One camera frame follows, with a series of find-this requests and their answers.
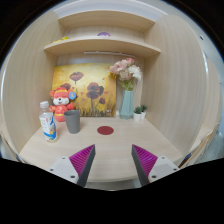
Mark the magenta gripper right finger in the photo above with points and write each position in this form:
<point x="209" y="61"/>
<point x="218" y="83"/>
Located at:
<point x="149" y="167"/>

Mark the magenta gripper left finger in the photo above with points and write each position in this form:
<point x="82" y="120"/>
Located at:
<point x="75" y="168"/>

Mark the clear plastic water bottle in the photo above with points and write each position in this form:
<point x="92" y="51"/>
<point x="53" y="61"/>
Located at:
<point x="47" y="122"/>

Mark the red round coaster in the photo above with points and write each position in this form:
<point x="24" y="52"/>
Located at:
<point x="105" y="130"/>

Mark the grey plastic cup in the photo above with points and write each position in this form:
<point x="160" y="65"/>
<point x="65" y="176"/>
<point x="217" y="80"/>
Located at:
<point x="72" y="119"/>

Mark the small potted plant front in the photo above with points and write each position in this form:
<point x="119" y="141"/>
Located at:
<point x="137" y="113"/>

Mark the small potted plant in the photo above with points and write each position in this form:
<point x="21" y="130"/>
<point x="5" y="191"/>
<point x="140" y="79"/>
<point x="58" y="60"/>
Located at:
<point x="137" y="113"/>
<point x="143" y="111"/>

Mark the small potted plant back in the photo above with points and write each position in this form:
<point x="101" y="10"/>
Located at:
<point x="143" y="111"/>

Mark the teal ceramic vase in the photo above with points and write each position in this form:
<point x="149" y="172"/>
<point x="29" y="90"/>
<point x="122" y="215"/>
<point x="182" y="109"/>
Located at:
<point x="126" y="107"/>

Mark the red plush mouse toy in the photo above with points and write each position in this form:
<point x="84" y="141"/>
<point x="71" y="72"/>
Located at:
<point x="62" y="102"/>

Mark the yellow poppy flower painting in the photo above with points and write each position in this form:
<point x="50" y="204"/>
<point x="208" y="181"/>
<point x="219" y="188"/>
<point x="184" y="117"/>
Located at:
<point x="93" y="84"/>

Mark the pink white flower bouquet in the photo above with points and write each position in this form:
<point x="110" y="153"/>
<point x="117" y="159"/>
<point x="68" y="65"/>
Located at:
<point x="127" y="72"/>

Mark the yellow object on shelf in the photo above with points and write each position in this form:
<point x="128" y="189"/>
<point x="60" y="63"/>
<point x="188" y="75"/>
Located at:
<point x="62" y="39"/>

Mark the purple object on shelf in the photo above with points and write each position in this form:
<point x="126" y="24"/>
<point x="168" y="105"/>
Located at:
<point x="104" y="34"/>

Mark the wooden wall shelf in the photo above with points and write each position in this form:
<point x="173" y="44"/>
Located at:
<point x="127" y="34"/>

